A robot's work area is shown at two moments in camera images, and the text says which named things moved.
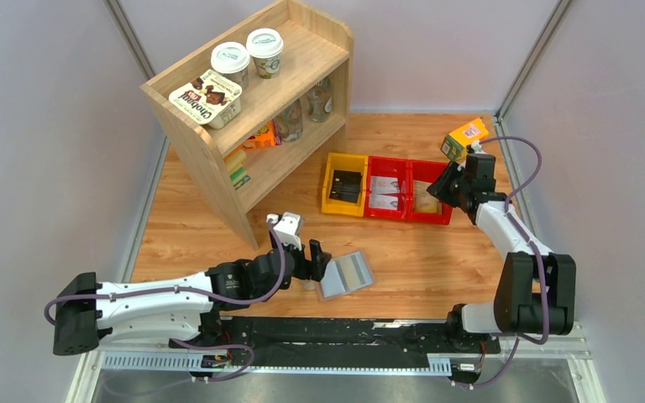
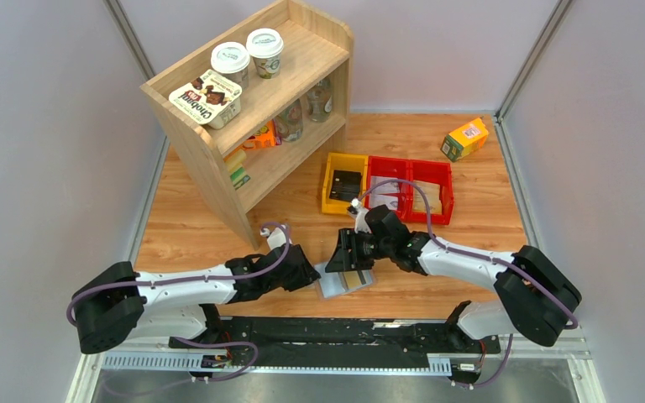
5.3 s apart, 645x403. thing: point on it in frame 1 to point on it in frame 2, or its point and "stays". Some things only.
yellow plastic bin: (344, 162) stays
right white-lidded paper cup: (265, 45) stays
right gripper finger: (446, 186) to (355, 251)
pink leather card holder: (345, 274) stays
